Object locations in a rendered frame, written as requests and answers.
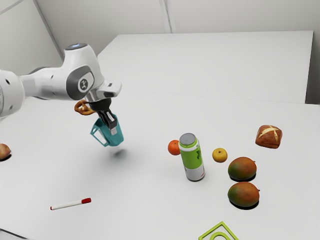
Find brown pretzel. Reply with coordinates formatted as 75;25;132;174
74;99;96;116

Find yellow apple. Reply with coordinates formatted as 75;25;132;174
212;147;228;164

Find brown bread roll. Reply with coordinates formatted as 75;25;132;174
255;124;284;150

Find teal faceted mug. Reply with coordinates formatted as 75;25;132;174
90;112;125;148

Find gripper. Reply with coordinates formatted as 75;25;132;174
88;97;118;136

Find red apple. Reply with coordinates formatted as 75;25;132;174
0;143;12;160

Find green square frame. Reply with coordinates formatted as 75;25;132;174
198;221;241;240

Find orange fruit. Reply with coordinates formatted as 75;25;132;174
167;139;181;156

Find red and white marker pen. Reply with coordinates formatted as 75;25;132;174
49;197;92;211

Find green and white can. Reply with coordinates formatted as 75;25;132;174
178;132;206;182

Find green and red mango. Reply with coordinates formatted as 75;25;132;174
227;181;261;207
227;156;258;181

